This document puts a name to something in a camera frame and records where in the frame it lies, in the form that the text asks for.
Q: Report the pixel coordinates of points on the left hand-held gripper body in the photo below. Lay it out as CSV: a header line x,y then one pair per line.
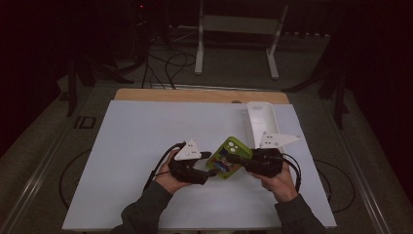
x,y
188,152

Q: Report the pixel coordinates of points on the person's right hand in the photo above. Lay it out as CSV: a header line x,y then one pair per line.
x,y
281,187

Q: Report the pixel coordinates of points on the green clown print phone case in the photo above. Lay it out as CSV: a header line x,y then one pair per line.
x,y
241,150

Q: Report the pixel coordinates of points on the white metal stand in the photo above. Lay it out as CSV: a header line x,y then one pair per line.
x,y
240,24

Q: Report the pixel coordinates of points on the black tripod stand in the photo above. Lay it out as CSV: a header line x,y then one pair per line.
x,y
72,94
339,104

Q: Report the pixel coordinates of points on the white plastic storage box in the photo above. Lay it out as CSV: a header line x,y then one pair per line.
x,y
261,120

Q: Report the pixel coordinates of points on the metal floor rail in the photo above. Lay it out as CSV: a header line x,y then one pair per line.
x,y
364,183
34,185

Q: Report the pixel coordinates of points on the white table mat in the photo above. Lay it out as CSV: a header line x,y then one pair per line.
x,y
136,136

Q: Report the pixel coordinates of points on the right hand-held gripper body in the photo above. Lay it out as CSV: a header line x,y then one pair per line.
x,y
264,161

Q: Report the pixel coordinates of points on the person's left hand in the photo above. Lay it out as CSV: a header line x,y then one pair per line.
x,y
168,183

